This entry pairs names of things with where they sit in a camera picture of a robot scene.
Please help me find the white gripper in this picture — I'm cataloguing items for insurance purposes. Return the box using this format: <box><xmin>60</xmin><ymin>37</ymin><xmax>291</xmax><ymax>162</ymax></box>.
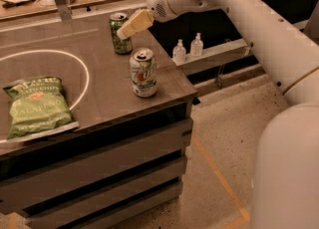
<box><xmin>117</xmin><ymin>0</ymin><xmax>199</xmax><ymax>40</ymax></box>

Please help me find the green soda can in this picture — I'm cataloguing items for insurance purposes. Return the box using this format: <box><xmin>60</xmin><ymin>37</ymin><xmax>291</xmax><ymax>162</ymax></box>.
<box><xmin>109</xmin><ymin>12</ymin><xmax>133</xmax><ymax>55</ymax></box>

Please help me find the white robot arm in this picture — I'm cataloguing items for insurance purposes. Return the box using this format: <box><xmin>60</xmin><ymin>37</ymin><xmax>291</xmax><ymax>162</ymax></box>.
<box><xmin>118</xmin><ymin>0</ymin><xmax>319</xmax><ymax>229</ymax></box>

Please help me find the white 7up can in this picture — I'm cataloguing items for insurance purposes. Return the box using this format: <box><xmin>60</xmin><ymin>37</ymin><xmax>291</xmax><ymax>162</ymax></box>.
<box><xmin>130</xmin><ymin>47</ymin><xmax>157</xmax><ymax>98</ymax></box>

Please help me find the left clear sanitizer bottle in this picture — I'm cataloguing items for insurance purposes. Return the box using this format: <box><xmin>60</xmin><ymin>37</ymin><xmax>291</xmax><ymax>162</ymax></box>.
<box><xmin>172</xmin><ymin>39</ymin><xmax>186</xmax><ymax>63</ymax></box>

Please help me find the clear sanitizer bottle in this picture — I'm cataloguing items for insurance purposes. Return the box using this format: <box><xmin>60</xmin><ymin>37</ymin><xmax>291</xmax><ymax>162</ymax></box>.
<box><xmin>190</xmin><ymin>33</ymin><xmax>203</xmax><ymax>57</ymax></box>
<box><xmin>172</xmin><ymin>39</ymin><xmax>186</xmax><ymax>63</ymax></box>

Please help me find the right clear sanitizer bottle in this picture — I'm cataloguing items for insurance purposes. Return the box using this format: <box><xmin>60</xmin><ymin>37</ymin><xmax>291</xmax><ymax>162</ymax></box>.
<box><xmin>190</xmin><ymin>33</ymin><xmax>203</xmax><ymax>57</ymax></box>

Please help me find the green jalapeno chips bag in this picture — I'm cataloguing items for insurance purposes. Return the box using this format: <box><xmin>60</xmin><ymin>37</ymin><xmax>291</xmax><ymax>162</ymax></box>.
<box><xmin>3</xmin><ymin>77</ymin><xmax>74</xmax><ymax>139</ymax></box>

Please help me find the grey drawer cabinet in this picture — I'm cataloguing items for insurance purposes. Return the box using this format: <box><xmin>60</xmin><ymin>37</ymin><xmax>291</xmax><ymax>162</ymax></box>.
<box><xmin>0</xmin><ymin>101</ymin><xmax>192</xmax><ymax>229</ymax></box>

